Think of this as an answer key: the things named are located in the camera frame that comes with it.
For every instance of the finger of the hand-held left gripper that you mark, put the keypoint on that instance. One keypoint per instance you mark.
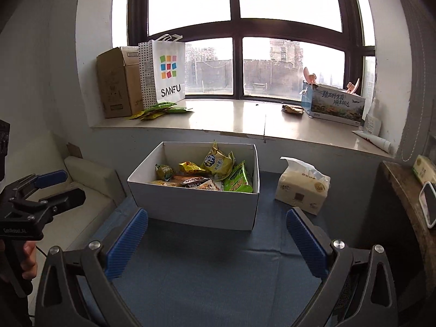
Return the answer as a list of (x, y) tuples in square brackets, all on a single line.
[(51, 179), (68, 199)]

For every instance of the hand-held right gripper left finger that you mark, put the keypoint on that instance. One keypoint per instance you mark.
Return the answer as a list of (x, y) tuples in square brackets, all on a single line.
[(126, 242)]

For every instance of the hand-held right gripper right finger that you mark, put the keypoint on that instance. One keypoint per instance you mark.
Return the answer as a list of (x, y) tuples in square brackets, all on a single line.
[(306, 242)]

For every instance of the white cardboard box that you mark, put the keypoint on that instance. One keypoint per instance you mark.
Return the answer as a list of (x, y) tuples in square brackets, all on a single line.
[(190, 211)]

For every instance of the yellow snack packet blue logo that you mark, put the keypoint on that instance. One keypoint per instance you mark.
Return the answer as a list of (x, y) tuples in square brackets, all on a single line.
[(218, 163)]

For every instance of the person's left forearm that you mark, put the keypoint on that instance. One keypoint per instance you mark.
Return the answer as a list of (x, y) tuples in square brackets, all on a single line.
[(10, 313)]

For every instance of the person's left hand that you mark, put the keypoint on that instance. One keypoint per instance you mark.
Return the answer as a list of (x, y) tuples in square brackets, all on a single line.
[(29, 259)]

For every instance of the white foam block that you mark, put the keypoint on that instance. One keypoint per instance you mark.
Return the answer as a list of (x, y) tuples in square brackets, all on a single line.
[(95, 177)]

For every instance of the cardboard flap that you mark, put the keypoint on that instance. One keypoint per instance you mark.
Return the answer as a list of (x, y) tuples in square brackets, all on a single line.
[(73, 150)]

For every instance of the cream tissue pack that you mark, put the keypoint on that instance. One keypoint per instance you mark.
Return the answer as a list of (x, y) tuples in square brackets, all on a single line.
[(299, 194)]

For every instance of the dark mesh object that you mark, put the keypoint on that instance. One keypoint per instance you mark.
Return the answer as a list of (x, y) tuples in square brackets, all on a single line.
[(347, 289)]

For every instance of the tan snack packet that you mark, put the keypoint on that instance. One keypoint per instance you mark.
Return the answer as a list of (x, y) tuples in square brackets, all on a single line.
[(163, 183)]

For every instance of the small green snack packet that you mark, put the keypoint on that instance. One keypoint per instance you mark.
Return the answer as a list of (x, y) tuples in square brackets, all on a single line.
[(164, 173)]

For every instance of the blue cloth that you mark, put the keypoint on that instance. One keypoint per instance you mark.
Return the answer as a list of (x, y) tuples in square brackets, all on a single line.
[(204, 262)]

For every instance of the orange brown snack packet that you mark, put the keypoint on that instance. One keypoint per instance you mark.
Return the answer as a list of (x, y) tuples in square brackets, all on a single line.
[(189, 180)]

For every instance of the large green snack packet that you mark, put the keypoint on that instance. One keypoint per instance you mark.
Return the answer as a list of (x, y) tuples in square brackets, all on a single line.
[(238, 180)]

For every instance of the wooden side table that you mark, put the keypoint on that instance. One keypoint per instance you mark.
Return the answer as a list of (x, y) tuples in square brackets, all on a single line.
[(402, 204)]

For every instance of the brown cardboard box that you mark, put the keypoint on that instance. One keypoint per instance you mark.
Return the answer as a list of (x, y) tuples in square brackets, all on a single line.
[(115, 81)]

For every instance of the white tube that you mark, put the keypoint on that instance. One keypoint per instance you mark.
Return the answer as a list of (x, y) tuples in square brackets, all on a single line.
[(373, 140)]

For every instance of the smartphone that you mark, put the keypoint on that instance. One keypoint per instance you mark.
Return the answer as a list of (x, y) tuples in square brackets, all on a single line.
[(430, 207)]

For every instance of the pile of green packets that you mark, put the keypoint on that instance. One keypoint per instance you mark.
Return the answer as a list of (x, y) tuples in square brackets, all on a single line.
[(160, 109)]

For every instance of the brown crumpled wrapper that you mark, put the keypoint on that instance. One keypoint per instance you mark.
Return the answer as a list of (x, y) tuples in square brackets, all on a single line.
[(293, 109)]

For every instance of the small white carton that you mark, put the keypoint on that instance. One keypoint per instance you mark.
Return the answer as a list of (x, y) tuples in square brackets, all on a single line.
[(372, 125)]

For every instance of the pale green tissue pack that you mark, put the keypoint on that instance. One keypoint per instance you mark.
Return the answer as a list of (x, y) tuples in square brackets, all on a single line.
[(424, 170)]

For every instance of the landscape printed box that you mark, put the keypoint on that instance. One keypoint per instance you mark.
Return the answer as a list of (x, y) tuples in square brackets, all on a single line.
[(337, 104)]

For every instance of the pink clip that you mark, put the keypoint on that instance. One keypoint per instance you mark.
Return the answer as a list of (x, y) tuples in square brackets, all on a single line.
[(352, 88), (309, 75)]

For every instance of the white shopping bag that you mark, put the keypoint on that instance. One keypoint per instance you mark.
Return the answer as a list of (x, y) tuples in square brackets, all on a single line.
[(170, 47)]

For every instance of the grey curtain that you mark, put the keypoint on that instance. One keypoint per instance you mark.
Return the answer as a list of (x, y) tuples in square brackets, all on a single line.
[(412, 75)]

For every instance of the dark window frame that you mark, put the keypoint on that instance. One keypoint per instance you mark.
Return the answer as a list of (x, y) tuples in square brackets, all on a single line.
[(234, 6)]

